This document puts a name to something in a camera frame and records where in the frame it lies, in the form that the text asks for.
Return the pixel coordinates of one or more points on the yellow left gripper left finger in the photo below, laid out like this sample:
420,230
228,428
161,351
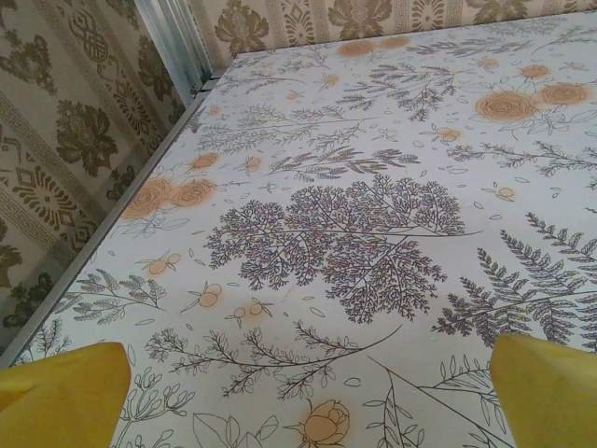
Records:
60,401

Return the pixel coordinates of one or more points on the aluminium frame post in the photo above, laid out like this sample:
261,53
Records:
177,37

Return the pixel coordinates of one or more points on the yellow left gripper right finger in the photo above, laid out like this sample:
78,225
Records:
550,401

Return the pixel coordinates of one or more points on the aluminium table edge rail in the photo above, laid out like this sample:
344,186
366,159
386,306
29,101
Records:
109,217

